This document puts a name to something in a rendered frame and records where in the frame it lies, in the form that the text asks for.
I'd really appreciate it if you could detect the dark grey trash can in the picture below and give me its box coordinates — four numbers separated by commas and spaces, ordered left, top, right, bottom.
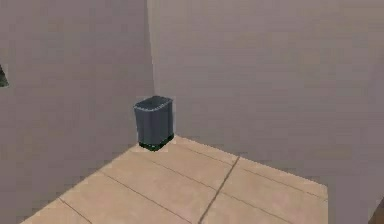
133, 95, 175, 153

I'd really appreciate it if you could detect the brown wooden furniture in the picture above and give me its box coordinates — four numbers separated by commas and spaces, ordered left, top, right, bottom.
368, 197, 384, 224

